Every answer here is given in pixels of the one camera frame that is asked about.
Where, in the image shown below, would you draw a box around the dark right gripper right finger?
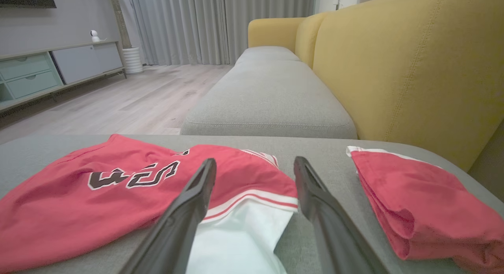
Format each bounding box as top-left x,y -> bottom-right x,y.
293,156 -> 390,274

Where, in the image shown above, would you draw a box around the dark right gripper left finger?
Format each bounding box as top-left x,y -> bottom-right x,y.
118,158 -> 217,274

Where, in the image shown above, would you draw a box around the red shorts with white stripes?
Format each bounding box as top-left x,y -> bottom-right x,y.
346,145 -> 504,274

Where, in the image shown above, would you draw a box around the red jersey with white trim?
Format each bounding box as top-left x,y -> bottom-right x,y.
0,133 -> 298,274

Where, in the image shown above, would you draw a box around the large grey sofa seat cushion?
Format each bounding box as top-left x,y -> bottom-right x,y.
180,59 -> 358,140

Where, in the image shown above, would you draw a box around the white ribbed plant pot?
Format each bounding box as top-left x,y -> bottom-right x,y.
122,47 -> 144,75

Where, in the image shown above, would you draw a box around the large yellow sofa back cushion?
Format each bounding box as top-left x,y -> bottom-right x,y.
313,0 -> 504,172

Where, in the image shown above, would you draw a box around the small grey sofa seat cushion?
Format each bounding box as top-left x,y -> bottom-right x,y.
235,46 -> 302,66

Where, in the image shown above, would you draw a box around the narrow yellow sofa back cushion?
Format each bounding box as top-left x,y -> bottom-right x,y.
295,11 -> 335,70

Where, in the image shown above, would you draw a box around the grey pleated curtain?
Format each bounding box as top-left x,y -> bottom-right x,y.
117,0 -> 317,67

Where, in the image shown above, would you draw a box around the grey and green tv cabinet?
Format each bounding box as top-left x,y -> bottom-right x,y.
0,40 -> 127,113

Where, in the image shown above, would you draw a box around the yellow sofa end back cushion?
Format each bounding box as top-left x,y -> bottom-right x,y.
248,17 -> 306,50

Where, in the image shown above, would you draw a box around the brown plant trunk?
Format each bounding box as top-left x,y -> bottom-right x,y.
108,0 -> 132,50

